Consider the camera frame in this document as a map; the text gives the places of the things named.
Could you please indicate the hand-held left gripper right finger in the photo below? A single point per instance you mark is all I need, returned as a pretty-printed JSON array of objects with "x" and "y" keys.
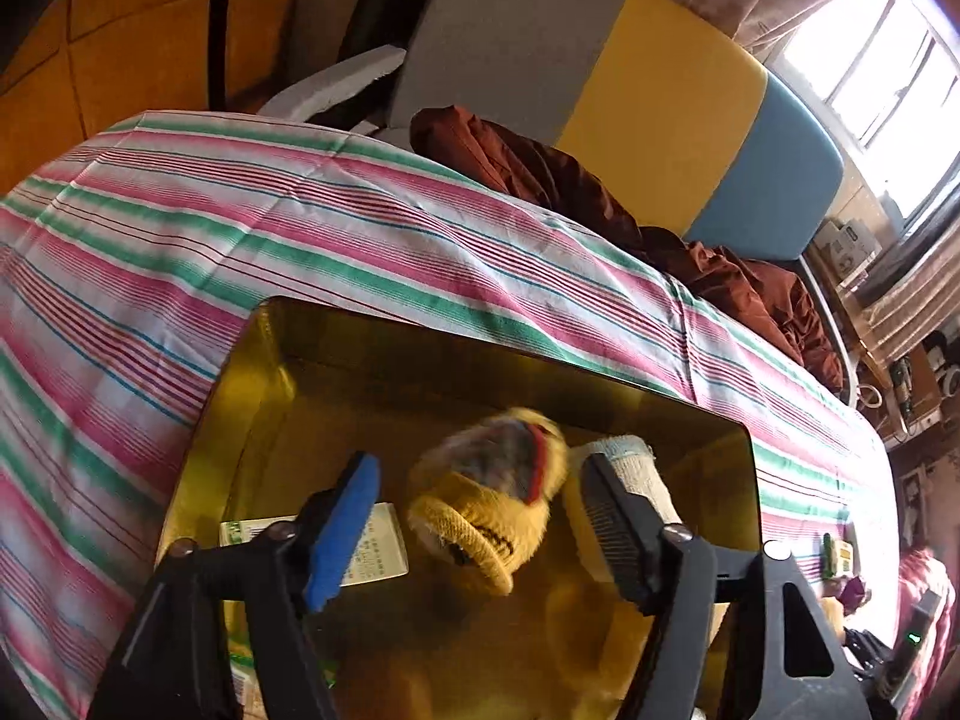
[{"x": 616, "y": 525}]

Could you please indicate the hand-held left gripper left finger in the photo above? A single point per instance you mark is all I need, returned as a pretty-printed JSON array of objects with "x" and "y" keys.
[{"x": 341, "y": 532}]

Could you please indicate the beige sock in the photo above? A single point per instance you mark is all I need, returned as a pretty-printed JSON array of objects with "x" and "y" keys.
[{"x": 637, "y": 472}]

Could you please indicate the purple snack packet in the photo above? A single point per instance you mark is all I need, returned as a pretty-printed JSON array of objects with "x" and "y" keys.
[{"x": 855, "y": 592}]

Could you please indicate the yellow plush toy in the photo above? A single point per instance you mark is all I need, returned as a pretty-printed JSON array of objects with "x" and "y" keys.
[{"x": 487, "y": 510}]

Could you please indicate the gold metal tray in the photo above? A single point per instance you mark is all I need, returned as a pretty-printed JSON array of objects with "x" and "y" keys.
[{"x": 337, "y": 390}]

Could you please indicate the person's red patterned clothing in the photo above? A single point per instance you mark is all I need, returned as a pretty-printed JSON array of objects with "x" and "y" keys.
[{"x": 919, "y": 577}]

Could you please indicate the dark red blanket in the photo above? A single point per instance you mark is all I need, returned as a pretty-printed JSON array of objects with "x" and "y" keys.
[{"x": 712, "y": 277}]

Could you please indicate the striped bed sheet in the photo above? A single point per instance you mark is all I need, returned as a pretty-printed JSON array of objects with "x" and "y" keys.
[{"x": 225, "y": 210}]

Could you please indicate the white box on sill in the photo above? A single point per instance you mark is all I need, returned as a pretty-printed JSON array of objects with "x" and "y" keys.
[{"x": 847, "y": 247}]

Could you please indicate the white foam piece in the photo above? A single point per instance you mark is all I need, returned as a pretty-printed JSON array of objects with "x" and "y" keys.
[{"x": 337, "y": 86}]

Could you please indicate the grey yellow blue headboard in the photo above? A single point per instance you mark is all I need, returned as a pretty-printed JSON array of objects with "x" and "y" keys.
[{"x": 600, "y": 75}]

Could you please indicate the window with bars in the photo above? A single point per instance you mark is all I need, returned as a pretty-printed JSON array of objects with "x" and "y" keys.
[{"x": 885, "y": 67}]

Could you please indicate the wooden wardrobe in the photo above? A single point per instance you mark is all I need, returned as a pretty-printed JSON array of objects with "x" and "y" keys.
[{"x": 112, "y": 52}]

